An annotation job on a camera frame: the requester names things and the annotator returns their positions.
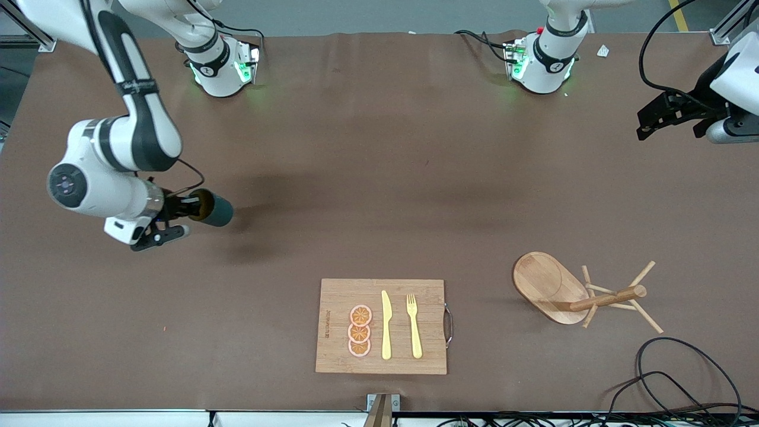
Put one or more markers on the wooden cup rack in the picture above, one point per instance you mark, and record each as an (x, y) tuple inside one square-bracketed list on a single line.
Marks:
[(545, 284)]

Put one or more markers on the brown table cover sheet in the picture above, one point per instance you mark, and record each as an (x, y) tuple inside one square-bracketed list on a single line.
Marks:
[(379, 178)]

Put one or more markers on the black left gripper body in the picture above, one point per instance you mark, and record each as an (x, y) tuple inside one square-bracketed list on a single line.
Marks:
[(703, 87)]

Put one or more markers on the yellow plastic fork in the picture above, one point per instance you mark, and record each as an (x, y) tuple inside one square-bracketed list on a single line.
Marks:
[(415, 338)]

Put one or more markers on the orange slice toy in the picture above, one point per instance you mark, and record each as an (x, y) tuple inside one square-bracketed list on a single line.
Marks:
[(360, 315), (359, 334)]

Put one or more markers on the bamboo cutting board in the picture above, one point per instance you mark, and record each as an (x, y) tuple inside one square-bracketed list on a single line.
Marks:
[(338, 296)]

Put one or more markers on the white paper scrap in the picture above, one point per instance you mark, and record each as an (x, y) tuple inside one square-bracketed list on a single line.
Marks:
[(603, 51)]

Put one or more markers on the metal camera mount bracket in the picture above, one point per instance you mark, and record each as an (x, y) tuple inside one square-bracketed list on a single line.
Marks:
[(382, 409)]

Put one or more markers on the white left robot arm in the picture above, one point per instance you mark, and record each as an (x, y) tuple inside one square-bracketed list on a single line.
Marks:
[(551, 65)]

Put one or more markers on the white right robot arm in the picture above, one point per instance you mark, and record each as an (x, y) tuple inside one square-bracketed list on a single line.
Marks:
[(142, 118)]

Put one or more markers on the yellow plastic knife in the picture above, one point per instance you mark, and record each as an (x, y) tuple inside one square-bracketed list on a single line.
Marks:
[(386, 332)]

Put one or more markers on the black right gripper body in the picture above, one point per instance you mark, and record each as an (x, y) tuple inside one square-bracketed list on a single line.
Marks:
[(173, 206)]

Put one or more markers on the dark green cup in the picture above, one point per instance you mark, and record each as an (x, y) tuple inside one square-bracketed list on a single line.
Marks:
[(219, 210)]

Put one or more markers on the aluminium frame profile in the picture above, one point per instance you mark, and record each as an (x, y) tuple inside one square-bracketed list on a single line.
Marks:
[(41, 42), (720, 35)]

